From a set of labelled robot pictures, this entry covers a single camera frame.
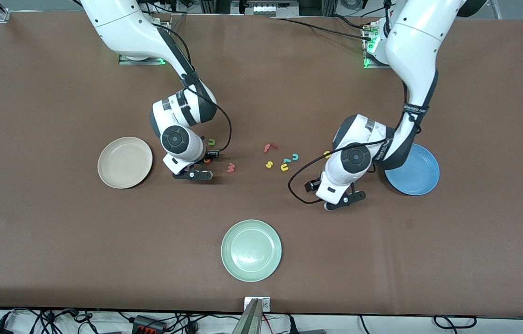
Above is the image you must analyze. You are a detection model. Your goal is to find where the pale green round plate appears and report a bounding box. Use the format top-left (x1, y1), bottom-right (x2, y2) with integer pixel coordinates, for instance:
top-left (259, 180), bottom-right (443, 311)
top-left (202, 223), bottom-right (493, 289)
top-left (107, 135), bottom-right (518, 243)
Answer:
top-left (221, 219), bottom-right (283, 283)

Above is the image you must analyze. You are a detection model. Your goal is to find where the long black table cable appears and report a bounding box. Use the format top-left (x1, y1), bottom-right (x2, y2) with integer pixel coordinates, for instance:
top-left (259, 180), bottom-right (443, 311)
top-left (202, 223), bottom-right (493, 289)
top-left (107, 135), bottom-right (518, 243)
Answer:
top-left (268, 17), bottom-right (373, 41)

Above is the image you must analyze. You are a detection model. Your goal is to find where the black looped floor cable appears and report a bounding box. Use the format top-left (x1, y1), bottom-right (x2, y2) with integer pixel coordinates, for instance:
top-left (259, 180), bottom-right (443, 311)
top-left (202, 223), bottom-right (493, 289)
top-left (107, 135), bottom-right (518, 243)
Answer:
top-left (432, 315), bottom-right (478, 331)

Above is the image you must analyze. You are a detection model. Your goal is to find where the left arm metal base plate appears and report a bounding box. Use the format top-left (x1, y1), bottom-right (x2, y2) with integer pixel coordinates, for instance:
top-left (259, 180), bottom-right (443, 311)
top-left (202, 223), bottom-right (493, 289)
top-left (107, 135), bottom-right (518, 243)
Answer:
top-left (363, 21), bottom-right (394, 70)

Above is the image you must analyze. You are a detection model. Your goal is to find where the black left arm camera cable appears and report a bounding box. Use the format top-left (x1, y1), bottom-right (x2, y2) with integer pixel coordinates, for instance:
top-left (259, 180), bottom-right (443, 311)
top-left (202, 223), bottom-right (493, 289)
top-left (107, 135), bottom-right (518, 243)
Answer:
top-left (288, 81), bottom-right (422, 205)

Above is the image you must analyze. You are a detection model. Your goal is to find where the short black table cable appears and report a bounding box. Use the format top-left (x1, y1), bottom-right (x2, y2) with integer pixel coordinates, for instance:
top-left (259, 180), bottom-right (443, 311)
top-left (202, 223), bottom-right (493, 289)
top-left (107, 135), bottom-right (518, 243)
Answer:
top-left (331, 14), bottom-right (371, 29)

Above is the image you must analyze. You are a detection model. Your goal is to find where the beige round plate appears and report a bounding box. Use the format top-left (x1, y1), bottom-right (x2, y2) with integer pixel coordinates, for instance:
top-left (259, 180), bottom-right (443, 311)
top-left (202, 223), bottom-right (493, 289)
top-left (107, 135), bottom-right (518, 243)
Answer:
top-left (97, 137), bottom-right (153, 190)

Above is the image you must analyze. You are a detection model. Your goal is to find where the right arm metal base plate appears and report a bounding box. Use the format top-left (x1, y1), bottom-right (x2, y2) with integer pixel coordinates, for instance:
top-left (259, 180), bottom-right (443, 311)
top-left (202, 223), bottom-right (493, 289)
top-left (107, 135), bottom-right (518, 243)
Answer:
top-left (119, 53), bottom-right (166, 66)

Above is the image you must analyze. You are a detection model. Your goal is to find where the white power strip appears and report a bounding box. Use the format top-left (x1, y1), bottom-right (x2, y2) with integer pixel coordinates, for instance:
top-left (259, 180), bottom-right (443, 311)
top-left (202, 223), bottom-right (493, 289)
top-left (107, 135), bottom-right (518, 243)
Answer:
top-left (245, 0), bottom-right (300, 17)

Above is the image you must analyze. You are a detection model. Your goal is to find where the black orange power strip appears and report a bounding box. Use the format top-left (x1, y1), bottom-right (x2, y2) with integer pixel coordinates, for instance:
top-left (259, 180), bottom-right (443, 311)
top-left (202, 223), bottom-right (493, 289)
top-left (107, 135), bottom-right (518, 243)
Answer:
top-left (131, 315), bottom-right (167, 334)

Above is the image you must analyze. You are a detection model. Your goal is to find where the blue round plate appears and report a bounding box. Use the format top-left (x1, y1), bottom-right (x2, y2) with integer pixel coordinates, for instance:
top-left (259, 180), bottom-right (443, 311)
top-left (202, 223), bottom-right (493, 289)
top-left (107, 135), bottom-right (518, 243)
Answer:
top-left (384, 143), bottom-right (440, 196)

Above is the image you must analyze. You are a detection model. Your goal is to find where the aluminium camera mount post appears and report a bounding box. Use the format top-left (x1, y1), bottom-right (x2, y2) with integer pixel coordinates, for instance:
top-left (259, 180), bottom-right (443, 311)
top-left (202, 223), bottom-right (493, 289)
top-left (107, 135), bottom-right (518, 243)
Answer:
top-left (232, 296), bottom-right (272, 334)

